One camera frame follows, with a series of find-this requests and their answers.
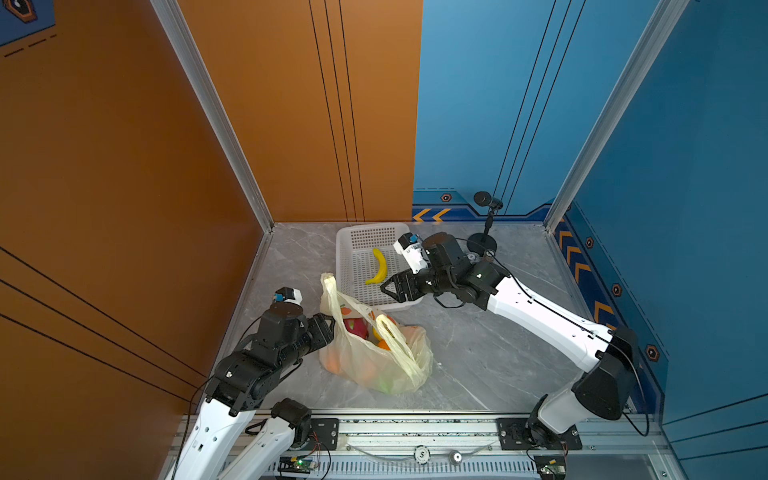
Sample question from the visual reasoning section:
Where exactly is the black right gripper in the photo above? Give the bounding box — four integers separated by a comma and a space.
378, 266, 455, 304

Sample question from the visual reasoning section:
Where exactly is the aluminium corner post right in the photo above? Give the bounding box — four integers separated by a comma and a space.
543, 0, 689, 234

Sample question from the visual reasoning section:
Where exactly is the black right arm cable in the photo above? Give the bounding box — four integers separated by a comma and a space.
431, 236, 651, 437

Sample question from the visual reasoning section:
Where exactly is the pink dragon fruit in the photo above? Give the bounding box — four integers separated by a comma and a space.
343, 317, 369, 340

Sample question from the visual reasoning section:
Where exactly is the yellow banana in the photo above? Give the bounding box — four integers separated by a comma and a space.
365, 248, 388, 285

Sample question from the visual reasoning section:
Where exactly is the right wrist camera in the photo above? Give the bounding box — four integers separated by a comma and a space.
393, 232, 430, 274

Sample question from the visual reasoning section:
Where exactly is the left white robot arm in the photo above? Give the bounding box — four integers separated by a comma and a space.
166, 300, 336, 479

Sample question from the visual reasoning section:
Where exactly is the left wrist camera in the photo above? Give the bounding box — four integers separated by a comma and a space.
273, 287, 303, 305

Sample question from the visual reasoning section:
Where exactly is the translucent printed plastic bag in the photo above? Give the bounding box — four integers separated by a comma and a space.
319, 273, 434, 395

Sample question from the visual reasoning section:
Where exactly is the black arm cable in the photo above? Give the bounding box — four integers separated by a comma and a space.
185, 314, 301, 433
431, 236, 651, 437

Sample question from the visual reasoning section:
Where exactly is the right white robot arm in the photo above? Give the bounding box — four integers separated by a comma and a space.
380, 232, 641, 447

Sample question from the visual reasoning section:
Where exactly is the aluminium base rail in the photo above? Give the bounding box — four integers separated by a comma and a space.
179, 409, 679, 480

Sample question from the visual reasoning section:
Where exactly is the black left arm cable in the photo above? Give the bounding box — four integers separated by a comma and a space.
185, 314, 301, 433

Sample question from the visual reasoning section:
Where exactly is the aluminium corner post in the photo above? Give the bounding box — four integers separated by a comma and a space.
150, 0, 274, 234
543, 0, 689, 234

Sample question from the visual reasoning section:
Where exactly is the black microphone stand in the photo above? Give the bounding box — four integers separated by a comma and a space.
466, 191, 503, 256

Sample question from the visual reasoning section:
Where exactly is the white perforated plastic basket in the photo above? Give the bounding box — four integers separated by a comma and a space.
335, 222, 422, 311

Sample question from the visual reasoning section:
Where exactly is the green circuit board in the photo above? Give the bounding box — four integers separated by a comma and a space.
277, 457, 319, 475

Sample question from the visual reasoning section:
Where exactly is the small black box on rail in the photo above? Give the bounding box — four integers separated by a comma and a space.
533, 456, 567, 480

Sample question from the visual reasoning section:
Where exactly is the aluminium corner post left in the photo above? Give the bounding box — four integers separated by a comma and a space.
150, 0, 274, 234

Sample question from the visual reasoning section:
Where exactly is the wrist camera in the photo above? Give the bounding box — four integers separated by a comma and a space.
393, 232, 430, 274
273, 287, 303, 305

